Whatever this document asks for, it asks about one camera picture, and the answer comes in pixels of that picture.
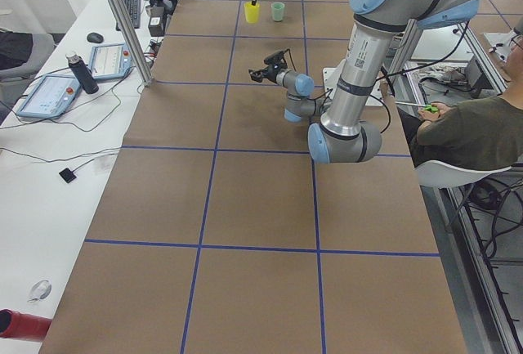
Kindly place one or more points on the black water bottle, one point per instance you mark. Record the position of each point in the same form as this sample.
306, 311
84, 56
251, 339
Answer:
82, 73

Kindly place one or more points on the yellow plastic cup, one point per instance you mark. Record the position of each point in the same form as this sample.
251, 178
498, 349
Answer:
252, 12

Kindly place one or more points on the small black device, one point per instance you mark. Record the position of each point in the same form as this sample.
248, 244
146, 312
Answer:
67, 175

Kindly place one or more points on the green plastic cup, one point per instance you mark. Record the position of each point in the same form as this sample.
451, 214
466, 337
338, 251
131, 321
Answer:
277, 11

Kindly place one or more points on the white chair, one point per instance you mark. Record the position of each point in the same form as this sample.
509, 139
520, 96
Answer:
441, 175

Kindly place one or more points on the black computer mouse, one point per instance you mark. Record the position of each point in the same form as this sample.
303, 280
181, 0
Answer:
94, 37

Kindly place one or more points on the red cylinder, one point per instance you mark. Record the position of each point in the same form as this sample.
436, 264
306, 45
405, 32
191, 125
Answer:
22, 326

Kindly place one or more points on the blue teach pendant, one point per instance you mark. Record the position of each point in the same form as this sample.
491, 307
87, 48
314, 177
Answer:
110, 61
51, 97

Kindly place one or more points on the aluminium frame post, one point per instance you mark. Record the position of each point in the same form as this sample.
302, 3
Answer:
124, 22

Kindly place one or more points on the person in olive shirt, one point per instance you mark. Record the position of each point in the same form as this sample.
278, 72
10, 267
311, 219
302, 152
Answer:
481, 134

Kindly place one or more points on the white tape roll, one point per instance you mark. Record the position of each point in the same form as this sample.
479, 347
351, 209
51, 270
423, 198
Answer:
39, 291

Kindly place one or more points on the black keyboard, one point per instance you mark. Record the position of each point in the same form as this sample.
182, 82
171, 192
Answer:
134, 9

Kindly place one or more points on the black power adapter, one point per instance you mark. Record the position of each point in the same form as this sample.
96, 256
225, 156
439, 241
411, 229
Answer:
156, 25

